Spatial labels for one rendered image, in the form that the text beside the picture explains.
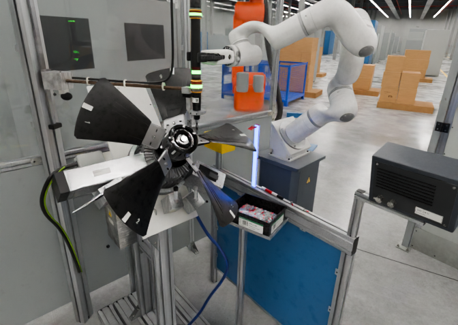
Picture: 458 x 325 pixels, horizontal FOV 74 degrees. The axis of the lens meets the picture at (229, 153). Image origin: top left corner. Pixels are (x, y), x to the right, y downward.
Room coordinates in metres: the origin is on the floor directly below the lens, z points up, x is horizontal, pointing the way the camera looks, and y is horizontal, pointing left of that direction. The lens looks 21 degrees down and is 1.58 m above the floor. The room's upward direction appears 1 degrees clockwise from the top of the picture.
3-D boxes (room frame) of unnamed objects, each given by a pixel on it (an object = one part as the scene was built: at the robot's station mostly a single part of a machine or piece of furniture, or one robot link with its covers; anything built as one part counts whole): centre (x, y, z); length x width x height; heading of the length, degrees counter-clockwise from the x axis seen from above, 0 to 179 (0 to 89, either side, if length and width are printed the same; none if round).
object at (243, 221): (1.17, -0.13, 0.85); 0.22 x 0.17 x 0.07; 56
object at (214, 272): (1.65, 0.08, 0.39); 0.04 x 0.04 x 0.78; 41
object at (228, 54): (1.24, 0.05, 1.50); 0.11 x 0.10 x 0.07; 132
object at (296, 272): (1.33, -0.21, 0.45); 0.82 x 0.02 x 0.66; 41
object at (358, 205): (1.01, -0.49, 0.96); 0.03 x 0.03 x 0.20; 41
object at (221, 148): (1.63, 0.06, 1.02); 0.16 x 0.10 x 0.11; 41
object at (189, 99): (1.17, 0.14, 1.34); 0.09 x 0.07 x 0.10; 76
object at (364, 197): (0.93, -0.56, 1.04); 0.24 x 0.03 x 0.03; 41
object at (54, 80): (1.31, 0.74, 1.39); 0.10 x 0.07 x 0.09; 76
